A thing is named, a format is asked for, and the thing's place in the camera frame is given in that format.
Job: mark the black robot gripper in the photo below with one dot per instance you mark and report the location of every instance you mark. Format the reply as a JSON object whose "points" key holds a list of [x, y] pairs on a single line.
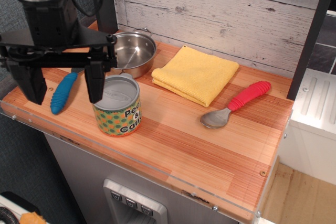
{"points": [[54, 38]]}

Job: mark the stainless steel pot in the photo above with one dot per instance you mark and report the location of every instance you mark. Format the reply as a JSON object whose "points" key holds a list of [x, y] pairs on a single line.
{"points": [[135, 52]]}

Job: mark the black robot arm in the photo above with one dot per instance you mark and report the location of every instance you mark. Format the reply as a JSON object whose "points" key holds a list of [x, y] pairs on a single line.
{"points": [[55, 38]]}

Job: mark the folded yellow towel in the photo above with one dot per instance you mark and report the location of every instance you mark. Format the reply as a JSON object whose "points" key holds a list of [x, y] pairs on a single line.
{"points": [[194, 75]]}

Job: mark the peas and carrots toy can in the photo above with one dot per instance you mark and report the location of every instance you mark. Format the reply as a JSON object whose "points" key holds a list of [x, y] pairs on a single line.
{"points": [[118, 113]]}

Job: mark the grey toy fridge cabinet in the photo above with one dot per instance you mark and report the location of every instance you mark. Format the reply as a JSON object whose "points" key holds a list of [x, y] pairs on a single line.
{"points": [[85, 173]]}

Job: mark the orange object bottom left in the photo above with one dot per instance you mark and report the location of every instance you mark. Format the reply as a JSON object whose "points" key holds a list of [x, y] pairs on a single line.
{"points": [[32, 218]]}

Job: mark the silver ice dispenser panel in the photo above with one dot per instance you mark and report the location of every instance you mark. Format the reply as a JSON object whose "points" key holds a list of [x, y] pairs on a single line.
{"points": [[129, 206]]}

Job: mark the white toy sink unit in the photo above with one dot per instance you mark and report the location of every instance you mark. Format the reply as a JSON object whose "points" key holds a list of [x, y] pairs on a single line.
{"points": [[308, 144]]}

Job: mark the blue handled fork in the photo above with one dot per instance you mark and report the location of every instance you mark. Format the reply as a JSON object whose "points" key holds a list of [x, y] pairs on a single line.
{"points": [[61, 95]]}

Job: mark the dark left vertical post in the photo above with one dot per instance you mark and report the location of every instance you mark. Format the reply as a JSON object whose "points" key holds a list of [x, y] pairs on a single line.
{"points": [[106, 17]]}

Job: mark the dark vertical post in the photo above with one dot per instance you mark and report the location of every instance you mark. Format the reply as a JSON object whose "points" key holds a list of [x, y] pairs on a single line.
{"points": [[106, 17], [312, 36]]}

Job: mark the red handled spoon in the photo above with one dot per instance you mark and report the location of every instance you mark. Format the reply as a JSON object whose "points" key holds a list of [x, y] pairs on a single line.
{"points": [[219, 118]]}

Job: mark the dark right vertical post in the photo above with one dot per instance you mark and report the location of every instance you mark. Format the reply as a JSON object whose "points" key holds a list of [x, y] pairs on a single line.
{"points": [[312, 36]]}

